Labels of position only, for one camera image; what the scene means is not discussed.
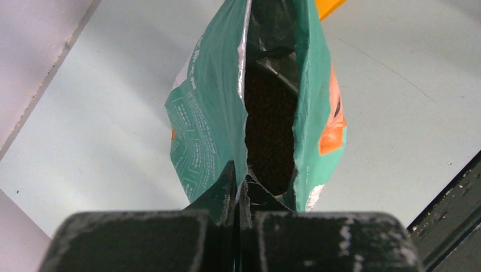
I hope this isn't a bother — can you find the yellow double bowl stand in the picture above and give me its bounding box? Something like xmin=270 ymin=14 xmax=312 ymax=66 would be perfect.
xmin=315 ymin=0 xmax=346 ymax=21

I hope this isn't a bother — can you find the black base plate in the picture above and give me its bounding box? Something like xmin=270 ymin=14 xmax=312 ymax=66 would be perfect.
xmin=407 ymin=154 xmax=480 ymax=272

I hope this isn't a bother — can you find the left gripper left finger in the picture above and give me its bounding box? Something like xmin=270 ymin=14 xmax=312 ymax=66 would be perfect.
xmin=39 ymin=161 xmax=237 ymax=271

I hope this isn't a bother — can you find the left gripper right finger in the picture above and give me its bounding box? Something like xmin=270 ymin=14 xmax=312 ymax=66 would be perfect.
xmin=238 ymin=176 xmax=423 ymax=271

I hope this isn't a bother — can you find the green pet food bag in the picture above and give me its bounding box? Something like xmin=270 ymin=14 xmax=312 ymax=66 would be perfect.
xmin=165 ymin=1 xmax=347 ymax=212

